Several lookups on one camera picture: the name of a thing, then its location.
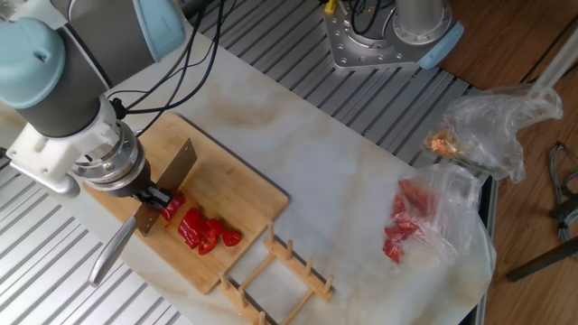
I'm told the black base cable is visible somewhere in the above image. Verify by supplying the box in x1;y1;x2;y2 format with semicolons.
350;0;385;36

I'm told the black cable clip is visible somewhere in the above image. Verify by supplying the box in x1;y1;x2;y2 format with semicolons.
110;97;127;121

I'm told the flat rectangular chili slice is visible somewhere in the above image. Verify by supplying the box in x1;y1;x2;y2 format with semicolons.
178;207;211;250

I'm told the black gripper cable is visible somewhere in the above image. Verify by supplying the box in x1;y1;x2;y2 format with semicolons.
107;8;204;139

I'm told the black camera cable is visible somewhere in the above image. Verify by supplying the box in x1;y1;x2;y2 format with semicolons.
124;0;227;115

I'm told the small red chili tip piece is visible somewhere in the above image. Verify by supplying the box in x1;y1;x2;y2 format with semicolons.
221;229;243;247

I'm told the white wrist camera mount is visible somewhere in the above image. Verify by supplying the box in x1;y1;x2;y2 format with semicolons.
6;97;121;184

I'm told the grey cable bundle on floor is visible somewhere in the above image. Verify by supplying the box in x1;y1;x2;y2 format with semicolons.
548;142;578;245

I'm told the wooden peg rack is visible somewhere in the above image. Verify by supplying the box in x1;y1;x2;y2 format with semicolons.
218;220;336;325

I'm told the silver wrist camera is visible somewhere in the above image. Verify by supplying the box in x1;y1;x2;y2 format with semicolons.
8;160;81;199

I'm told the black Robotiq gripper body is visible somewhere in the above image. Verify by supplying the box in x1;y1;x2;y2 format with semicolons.
101;164;154;199

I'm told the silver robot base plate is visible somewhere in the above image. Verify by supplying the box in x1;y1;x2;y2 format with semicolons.
323;0;465;71

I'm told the aluminium profile beam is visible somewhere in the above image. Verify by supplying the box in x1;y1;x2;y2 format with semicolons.
535;26;578;89

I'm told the steel kitchen knife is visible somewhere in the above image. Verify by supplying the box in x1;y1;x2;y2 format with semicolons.
88;138;199;288

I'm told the clear bag with chili pieces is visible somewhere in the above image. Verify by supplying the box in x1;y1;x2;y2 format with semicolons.
382;162;497;272

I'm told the wide red chili slice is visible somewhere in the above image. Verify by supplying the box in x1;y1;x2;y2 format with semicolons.
161;192;186;222

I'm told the large red chili chunk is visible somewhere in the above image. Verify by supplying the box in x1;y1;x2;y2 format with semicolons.
197;229;219;256

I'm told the clear bag with orange scraps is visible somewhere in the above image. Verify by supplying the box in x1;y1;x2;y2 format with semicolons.
423;81;564;184

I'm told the bamboo cutting board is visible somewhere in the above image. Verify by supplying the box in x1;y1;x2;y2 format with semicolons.
82;111;290;295

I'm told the marble pattern table mat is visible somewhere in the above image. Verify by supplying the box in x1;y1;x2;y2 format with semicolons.
0;26;498;325

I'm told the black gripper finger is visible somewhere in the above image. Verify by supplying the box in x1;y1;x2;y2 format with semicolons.
135;189;157;209
148;185;175;210

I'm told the dark metal bar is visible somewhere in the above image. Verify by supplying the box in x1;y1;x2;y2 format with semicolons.
505;237;578;283

